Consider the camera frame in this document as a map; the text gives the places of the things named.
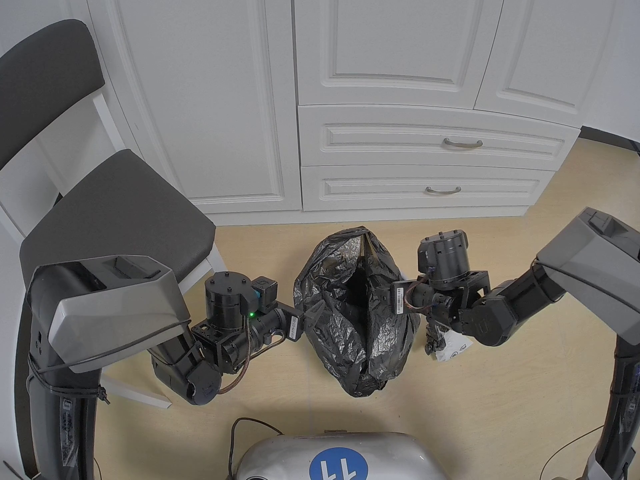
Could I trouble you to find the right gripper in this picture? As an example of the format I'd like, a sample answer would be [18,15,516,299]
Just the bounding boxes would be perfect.
[392,279,437,317]

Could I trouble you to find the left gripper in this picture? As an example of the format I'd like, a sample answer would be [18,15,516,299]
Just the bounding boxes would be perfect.
[249,307,305,353]

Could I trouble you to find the black plastic bag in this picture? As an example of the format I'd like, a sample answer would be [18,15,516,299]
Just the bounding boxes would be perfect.
[292,225,423,399]

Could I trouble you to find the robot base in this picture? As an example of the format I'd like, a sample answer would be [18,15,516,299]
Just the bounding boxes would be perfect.
[235,430,446,480]

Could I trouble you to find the crumpled black plastic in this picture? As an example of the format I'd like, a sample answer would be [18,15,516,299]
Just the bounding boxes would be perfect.
[422,318,453,358]

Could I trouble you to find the crumpled white paper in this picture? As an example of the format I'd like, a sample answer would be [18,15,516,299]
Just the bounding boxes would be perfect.
[434,329,473,364]

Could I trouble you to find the white chair grey cushions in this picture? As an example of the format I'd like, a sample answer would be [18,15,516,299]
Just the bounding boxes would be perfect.
[0,19,233,409]

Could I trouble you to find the white wardrobe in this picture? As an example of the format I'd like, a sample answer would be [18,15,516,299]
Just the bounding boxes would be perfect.
[60,0,640,219]

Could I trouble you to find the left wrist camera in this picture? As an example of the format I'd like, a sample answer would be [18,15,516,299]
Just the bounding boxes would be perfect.
[250,277,278,314]

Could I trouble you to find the black cable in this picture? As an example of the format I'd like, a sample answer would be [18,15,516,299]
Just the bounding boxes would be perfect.
[542,424,606,480]
[227,417,281,479]

